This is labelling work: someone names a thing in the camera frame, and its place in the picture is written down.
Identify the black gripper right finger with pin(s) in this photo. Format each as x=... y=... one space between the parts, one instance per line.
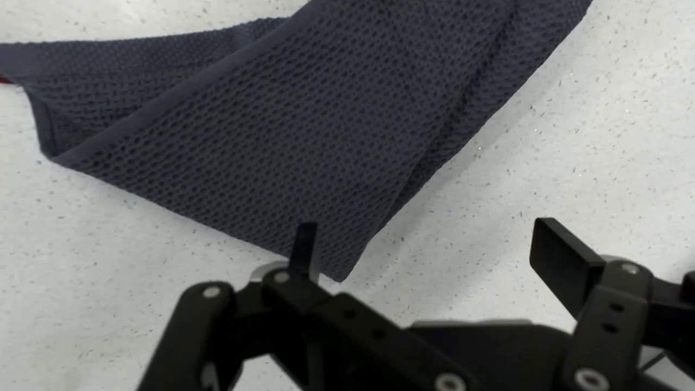
x=609 y=312

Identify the grey towel with red tag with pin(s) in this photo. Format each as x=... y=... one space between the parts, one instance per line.
x=305 y=123

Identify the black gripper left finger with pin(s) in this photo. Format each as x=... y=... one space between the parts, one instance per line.
x=290 y=326

